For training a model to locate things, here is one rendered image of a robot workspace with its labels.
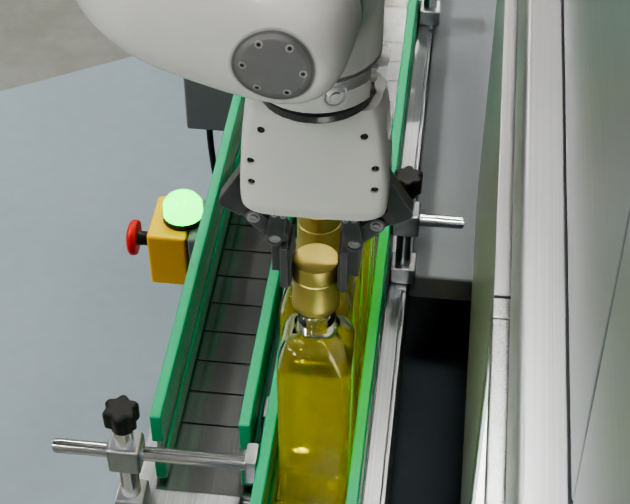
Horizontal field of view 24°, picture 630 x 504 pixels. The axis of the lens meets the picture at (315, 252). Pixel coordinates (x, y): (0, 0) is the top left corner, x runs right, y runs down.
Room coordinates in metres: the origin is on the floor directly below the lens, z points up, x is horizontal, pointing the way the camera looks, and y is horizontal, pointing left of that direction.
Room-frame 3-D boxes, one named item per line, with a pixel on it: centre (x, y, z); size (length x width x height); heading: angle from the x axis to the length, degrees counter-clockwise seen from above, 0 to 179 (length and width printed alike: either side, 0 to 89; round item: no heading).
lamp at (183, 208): (1.18, 0.14, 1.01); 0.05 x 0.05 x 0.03
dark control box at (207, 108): (1.46, 0.12, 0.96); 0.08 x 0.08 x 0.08; 83
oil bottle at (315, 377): (0.76, 0.00, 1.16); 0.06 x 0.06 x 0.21; 84
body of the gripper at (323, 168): (0.76, 0.00, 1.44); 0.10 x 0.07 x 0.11; 84
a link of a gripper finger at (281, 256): (0.76, 0.03, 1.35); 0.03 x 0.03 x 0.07; 84
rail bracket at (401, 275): (1.03, -0.11, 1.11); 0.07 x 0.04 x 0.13; 83
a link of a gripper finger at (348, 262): (0.76, -0.03, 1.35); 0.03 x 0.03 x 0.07; 84
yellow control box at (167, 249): (1.18, 0.15, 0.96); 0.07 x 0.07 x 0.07; 83
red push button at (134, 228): (1.19, 0.19, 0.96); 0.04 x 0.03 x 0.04; 173
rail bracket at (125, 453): (0.75, 0.13, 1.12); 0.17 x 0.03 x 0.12; 83
